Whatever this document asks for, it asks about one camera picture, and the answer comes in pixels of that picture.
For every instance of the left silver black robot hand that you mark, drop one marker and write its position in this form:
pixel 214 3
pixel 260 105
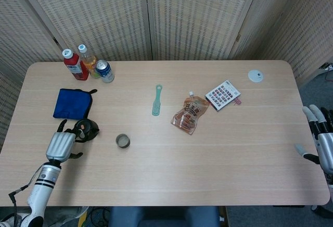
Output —
pixel 60 146

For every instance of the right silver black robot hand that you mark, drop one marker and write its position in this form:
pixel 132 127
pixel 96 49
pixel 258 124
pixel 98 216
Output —
pixel 325 149

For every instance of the black teapot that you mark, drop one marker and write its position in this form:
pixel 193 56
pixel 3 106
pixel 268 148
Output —
pixel 91 129

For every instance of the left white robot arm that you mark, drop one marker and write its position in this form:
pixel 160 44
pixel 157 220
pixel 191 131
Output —
pixel 41 188

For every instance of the blue folded cloth pouch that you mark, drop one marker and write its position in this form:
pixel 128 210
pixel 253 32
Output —
pixel 70 104

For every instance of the dark green teacup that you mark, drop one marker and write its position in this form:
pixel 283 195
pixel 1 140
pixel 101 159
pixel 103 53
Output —
pixel 122 141

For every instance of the grey bag under table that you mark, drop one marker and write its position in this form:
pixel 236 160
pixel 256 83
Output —
pixel 65 216

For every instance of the red juice bottle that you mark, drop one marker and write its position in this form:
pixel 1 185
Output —
pixel 75 68

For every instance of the blue white drink can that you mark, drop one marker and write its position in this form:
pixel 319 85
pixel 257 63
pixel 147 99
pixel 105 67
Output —
pixel 105 73

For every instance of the orange drink bottle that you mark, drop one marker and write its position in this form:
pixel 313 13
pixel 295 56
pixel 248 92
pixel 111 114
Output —
pixel 89 64

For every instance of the pink binder clip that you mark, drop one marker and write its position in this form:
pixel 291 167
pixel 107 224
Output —
pixel 238 102

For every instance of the white round table cap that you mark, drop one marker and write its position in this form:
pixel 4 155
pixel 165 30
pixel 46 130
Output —
pixel 255 76

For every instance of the green plastic scoop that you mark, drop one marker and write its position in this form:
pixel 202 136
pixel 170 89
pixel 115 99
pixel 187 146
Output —
pixel 156 104

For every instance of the box with coloured squares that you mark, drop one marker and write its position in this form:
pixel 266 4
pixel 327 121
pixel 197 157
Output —
pixel 222 95

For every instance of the blue grey seat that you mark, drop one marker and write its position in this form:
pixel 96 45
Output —
pixel 161 217

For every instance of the orange spout pouch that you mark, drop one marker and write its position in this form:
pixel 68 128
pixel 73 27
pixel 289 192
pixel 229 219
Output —
pixel 188 115

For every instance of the woven folding screen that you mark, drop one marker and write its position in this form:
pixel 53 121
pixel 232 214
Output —
pixel 182 16

